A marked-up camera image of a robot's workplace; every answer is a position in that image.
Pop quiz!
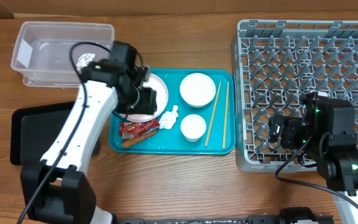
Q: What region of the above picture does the red snack wrapper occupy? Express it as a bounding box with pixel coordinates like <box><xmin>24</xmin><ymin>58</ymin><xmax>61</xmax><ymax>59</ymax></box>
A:
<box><xmin>119</xmin><ymin>119</ymin><xmax>160</xmax><ymax>139</ymax></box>

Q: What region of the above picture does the white tissue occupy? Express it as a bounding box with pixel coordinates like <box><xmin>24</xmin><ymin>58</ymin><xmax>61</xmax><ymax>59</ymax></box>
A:
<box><xmin>158</xmin><ymin>105</ymin><xmax>178</xmax><ymax>129</ymax></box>

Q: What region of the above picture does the foil ball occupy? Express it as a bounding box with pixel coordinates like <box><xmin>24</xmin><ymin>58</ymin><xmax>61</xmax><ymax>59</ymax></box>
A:
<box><xmin>76</xmin><ymin>53</ymin><xmax>96</xmax><ymax>72</ymax></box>

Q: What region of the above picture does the wooden chopstick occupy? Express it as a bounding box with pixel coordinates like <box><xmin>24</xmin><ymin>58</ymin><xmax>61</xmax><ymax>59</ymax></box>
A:
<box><xmin>222</xmin><ymin>82</ymin><xmax>230</xmax><ymax>149</ymax></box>
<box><xmin>204</xmin><ymin>82</ymin><xmax>221</xmax><ymax>147</ymax></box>

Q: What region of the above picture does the large white bowl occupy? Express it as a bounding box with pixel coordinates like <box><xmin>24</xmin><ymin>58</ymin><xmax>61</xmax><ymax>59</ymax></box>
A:
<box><xmin>180</xmin><ymin>73</ymin><xmax>216</xmax><ymax>108</ymax></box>

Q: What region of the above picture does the small white cup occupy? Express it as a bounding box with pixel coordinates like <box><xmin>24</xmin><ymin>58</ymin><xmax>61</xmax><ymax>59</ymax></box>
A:
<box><xmin>180</xmin><ymin>114</ymin><xmax>206</xmax><ymax>142</ymax></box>

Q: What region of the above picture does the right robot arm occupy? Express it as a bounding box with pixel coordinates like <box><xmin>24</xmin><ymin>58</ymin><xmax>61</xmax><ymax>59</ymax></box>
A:
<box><xmin>268</xmin><ymin>91</ymin><xmax>358</xmax><ymax>223</ymax></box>

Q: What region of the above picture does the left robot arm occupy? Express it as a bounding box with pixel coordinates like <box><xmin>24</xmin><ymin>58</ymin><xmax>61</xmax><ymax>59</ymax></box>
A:
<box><xmin>18</xmin><ymin>42</ymin><xmax>157</xmax><ymax>223</ymax></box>

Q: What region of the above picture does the grey dishwasher rack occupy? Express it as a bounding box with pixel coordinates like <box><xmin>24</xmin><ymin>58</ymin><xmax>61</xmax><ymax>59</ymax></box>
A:
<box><xmin>232</xmin><ymin>20</ymin><xmax>358</xmax><ymax>172</ymax></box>

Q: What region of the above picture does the white plate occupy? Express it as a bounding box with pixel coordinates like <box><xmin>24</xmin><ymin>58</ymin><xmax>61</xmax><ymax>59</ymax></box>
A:
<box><xmin>127</xmin><ymin>73</ymin><xmax>169</xmax><ymax>123</ymax></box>

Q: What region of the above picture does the orange carrot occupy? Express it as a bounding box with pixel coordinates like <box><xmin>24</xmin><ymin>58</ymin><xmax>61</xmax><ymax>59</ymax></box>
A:
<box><xmin>122</xmin><ymin>129</ymin><xmax>158</xmax><ymax>148</ymax></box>

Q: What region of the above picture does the teal serving tray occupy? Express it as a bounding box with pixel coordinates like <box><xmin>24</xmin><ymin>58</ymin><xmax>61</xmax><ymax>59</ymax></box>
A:
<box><xmin>108</xmin><ymin>67</ymin><xmax>236</xmax><ymax>156</ymax></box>

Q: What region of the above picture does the clear plastic bin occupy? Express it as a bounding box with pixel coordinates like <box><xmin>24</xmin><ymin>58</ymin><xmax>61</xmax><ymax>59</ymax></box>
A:
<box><xmin>11</xmin><ymin>21</ymin><xmax>114</xmax><ymax>88</ymax></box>

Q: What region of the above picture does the black tray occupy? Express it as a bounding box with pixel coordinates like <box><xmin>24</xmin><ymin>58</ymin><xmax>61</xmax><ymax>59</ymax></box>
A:
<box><xmin>10</xmin><ymin>101</ymin><xmax>74</xmax><ymax>166</ymax></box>

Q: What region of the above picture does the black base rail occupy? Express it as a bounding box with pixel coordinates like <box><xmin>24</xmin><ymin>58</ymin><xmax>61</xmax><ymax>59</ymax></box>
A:
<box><xmin>113</xmin><ymin>214</ymin><xmax>335</xmax><ymax>224</ymax></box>

